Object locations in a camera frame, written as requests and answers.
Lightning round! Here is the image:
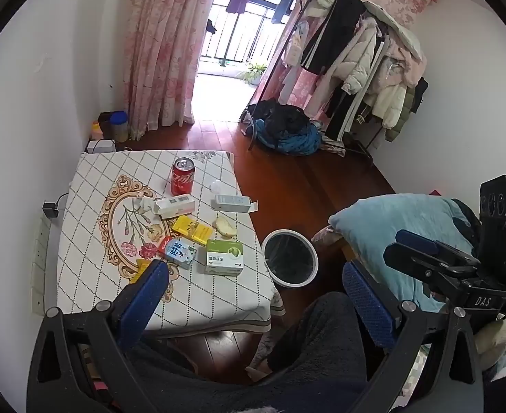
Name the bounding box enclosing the white round trash bin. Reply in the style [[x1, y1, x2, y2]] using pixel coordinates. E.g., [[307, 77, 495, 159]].
[[261, 229, 319, 289]]

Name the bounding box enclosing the clothes rack with coats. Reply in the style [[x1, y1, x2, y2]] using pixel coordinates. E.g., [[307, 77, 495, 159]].
[[248, 0, 440, 118]]

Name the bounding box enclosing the grey white coat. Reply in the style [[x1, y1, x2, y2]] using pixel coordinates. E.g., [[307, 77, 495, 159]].
[[364, 2, 426, 60]]

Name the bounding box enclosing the black hanging garment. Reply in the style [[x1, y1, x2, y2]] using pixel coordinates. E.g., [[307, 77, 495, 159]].
[[300, 0, 369, 76]]

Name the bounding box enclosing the light blue blanket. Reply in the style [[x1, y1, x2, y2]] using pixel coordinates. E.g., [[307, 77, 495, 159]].
[[328, 193, 481, 313]]

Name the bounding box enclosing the white puffer jacket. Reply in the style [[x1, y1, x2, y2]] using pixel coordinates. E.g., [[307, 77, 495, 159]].
[[345, 16, 388, 95]]

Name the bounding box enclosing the pink cloth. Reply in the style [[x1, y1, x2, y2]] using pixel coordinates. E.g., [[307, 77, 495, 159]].
[[319, 141, 347, 158]]

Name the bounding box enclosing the yellow carton box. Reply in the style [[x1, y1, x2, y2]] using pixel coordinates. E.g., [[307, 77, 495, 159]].
[[171, 216, 213, 247]]

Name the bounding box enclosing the person's leg in dark trousers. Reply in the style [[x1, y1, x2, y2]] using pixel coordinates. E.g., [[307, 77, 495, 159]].
[[124, 291, 393, 413]]

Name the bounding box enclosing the white teal carton box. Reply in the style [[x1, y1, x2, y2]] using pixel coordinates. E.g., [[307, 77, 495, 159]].
[[211, 194, 258, 213]]

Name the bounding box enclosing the metal clothes rack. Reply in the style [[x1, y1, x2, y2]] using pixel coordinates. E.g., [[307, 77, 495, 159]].
[[342, 131, 378, 166]]

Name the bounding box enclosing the potted plant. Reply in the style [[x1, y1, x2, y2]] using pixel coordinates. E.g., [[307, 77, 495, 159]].
[[237, 62, 267, 85]]

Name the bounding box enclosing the small yellow packet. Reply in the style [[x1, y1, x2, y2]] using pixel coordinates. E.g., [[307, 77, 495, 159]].
[[130, 259, 152, 284]]

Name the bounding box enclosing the green white carton box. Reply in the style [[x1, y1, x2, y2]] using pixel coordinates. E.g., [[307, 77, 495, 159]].
[[204, 239, 243, 276]]

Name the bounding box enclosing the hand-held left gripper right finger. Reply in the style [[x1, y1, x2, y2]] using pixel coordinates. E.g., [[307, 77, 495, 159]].
[[342, 261, 485, 413]]

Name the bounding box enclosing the checked floral tablecloth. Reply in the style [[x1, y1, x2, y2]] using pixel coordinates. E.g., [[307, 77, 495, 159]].
[[56, 150, 286, 339]]

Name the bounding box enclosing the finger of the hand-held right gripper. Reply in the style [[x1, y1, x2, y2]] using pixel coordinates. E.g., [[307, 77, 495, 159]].
[[383, 243, 477, 282], [396, 229, 479, 267]]

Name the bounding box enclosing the white power strip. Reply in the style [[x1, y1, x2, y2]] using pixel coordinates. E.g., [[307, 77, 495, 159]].
[[30, 214, 50, 316]]

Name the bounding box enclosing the pile of black clothes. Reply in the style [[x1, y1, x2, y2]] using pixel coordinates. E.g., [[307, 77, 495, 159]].
[[251, 99, 315, 140]]

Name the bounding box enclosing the brown box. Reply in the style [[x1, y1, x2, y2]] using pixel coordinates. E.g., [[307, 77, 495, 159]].
[[97, 112, 117, 139]]

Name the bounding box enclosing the metal chair leg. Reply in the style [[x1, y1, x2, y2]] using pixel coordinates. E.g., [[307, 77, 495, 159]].
[[247, 109, 262, 152]]

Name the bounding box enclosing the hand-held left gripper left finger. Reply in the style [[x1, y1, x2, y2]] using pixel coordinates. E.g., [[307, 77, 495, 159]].
[[26, 259, 170, 413]]

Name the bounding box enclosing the pink coat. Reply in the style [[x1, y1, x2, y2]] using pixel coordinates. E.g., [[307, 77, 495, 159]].
[[403, 43, 428, 89]]

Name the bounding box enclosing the person's slipper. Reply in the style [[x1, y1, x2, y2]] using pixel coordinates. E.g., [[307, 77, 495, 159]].
[[245, 329, 282, 381]]

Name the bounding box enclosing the olive jacket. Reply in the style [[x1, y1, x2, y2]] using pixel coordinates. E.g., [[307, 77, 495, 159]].
[[384, 92, 418, 144]]

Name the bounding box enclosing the pale fruit peel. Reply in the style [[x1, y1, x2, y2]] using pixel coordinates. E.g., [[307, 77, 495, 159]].
[[215, 217, 238, 239]]

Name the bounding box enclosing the white flat box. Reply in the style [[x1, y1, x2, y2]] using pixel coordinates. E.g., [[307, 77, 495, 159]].
[[85, 139, 116, 155]]

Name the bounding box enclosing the red soda can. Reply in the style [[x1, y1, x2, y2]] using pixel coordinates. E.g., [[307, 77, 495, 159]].
[[171, 157, 196, 197]]

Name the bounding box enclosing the cream puffer jacket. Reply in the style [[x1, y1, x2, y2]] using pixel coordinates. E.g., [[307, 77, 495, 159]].
[[371, 82, 409, 130]]

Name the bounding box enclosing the jar with blue lid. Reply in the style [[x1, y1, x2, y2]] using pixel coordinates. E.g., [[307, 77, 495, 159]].
[[109, 111, 130, 143]]

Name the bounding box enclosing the balcony railing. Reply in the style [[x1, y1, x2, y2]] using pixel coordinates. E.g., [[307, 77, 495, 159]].
[[201, 0, 282, 64]]

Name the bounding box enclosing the pink floral curtain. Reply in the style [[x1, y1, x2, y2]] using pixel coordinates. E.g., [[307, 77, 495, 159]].
[[121, 0, 220, 141]]

